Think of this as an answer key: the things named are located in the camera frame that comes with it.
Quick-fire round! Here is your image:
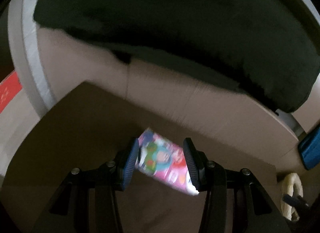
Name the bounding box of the pink tissue pack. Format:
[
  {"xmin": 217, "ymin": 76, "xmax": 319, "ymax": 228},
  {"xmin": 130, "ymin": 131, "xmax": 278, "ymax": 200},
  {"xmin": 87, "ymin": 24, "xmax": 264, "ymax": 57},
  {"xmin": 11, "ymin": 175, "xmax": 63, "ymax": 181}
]
[{"xmin": 136, "ymin": 129, "xmax": 199, "ymax": 196}]

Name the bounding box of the blue towel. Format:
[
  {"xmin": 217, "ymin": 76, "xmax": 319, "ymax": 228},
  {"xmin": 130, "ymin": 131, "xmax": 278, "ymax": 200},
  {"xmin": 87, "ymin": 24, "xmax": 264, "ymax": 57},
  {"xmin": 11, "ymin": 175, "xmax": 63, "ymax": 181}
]
[{"xmin": 298, "ymin": 124, "xmax": 320, "ymax": 171}]

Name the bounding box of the cardboard panel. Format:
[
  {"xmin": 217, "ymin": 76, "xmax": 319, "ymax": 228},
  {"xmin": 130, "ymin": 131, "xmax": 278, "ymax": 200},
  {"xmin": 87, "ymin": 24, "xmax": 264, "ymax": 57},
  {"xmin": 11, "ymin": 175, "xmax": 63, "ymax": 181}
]
[{"xmin": 37, "ymin": 27, "xmax": 305, "ymax": 174}]

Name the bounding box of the black cloth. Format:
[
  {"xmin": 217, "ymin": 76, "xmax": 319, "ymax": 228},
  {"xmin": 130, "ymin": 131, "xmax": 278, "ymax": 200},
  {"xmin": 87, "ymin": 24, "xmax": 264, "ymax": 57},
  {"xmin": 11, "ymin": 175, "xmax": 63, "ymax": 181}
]
[{"xmin": 34, "ymin": 0, "xmax": 319, "ymax": 113}]

